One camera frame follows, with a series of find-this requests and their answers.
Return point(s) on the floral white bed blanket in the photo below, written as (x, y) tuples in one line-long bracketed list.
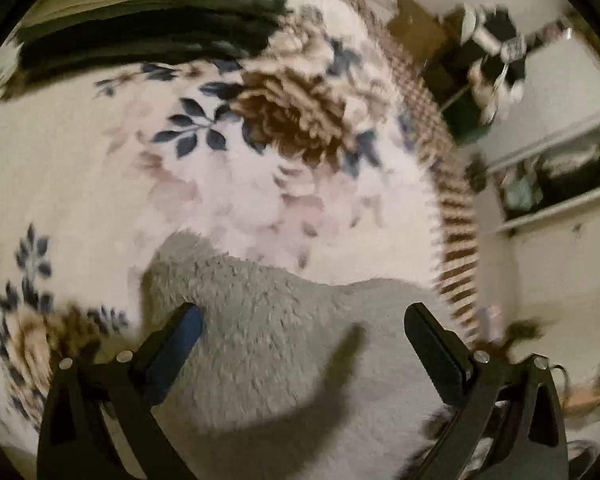
[(324, 156)]

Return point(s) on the dark folded clothes stack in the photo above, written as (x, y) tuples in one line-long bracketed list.
[(165, 31)]

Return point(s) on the brown cardboard box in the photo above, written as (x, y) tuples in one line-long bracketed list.
[(419, 32)]

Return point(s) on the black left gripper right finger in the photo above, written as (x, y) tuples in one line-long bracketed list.
[(530, 442)]

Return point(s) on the black white hanging jacket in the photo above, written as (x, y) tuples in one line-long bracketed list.
[(497, 55)]

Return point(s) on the white wardrobe shelf unit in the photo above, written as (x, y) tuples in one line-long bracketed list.
[(544, 157)]

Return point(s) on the grey fluffy fleece pants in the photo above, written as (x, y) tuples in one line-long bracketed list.
[(290, 379)]

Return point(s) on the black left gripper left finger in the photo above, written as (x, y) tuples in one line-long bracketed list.
[(74, 440)]

